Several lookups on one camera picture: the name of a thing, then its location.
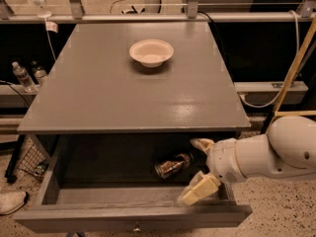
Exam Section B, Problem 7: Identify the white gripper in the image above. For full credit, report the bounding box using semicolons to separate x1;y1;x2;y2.
177;138;246;206

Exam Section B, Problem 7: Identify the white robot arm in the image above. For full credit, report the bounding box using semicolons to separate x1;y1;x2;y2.
178;116;316;206

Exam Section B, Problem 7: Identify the open grey top drawer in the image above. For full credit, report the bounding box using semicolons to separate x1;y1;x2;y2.
14;133;252;233

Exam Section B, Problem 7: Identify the green can in basket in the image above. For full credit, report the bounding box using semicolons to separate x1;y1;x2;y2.
34;161;48;177

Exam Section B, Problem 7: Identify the white paper bowl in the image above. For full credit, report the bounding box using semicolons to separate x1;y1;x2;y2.
129;39;174;68

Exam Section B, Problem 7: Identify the grey wooden cabinet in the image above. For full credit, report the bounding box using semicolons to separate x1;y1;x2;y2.
18;22;250;137

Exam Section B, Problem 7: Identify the clear water bottle right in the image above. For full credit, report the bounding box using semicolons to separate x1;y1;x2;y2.
31;60;47;85

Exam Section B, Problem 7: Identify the clear water bottle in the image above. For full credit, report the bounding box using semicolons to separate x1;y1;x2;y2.
31;60;47;85
12;61;36;93

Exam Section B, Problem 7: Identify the clear water bottle left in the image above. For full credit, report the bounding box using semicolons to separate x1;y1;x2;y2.
12;61;36;93

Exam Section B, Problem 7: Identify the white sneaker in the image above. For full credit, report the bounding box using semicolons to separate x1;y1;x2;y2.
0;191;28;215

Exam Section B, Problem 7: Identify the white webcam on stand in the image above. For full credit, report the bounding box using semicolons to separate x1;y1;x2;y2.
31;0;52;20

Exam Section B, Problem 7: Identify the aluminium frame rail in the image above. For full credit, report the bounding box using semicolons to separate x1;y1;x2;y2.
0;11;316;25

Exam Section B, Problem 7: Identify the black wire basket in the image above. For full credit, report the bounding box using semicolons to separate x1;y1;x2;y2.
18;144;48;180

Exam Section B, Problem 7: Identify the white cable right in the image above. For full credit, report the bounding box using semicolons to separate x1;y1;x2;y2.
239;9;302;110

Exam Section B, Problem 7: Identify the black cable left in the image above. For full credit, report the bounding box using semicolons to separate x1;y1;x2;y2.
0;79;32;108

